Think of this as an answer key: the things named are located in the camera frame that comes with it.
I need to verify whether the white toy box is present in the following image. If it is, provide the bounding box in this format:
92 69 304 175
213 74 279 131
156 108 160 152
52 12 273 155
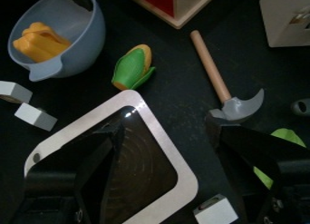
259 0 310 48

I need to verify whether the green toy leaf piece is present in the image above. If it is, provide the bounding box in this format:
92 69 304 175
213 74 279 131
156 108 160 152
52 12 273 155
251 127 307 190

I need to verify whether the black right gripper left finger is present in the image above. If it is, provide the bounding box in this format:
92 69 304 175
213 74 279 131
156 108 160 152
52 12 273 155
22 122 125 224

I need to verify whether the toy corn with green husk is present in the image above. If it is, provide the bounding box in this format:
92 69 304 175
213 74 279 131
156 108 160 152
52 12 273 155
109 44 157 92

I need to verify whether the white wooden block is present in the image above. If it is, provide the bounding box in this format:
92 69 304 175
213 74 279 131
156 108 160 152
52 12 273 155
0 80 33 104
13 102 58 132
191 193 239 224

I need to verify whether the grey-blue plastic bowl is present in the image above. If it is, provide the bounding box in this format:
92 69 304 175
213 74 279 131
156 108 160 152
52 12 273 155
6 0 106 83

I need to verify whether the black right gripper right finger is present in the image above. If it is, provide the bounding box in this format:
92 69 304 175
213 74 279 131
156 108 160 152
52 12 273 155
204 113 310 224

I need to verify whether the toy stove with white frame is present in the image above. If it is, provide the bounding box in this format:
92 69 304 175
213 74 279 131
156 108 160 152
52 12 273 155
22 89 200 224

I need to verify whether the wooden box with red panel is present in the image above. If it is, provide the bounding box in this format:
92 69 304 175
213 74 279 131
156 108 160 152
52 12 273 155
121 0 221 30

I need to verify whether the grey-green toy ring piece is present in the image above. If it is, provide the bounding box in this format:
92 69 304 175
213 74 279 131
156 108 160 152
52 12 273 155
289 98 310 117

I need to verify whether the yellow toy pepper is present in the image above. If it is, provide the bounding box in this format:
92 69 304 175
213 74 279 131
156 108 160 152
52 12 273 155
11 21 72 63

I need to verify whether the wooden toy hammer grey head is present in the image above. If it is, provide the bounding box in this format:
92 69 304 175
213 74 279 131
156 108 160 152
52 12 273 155
188 29 265 124

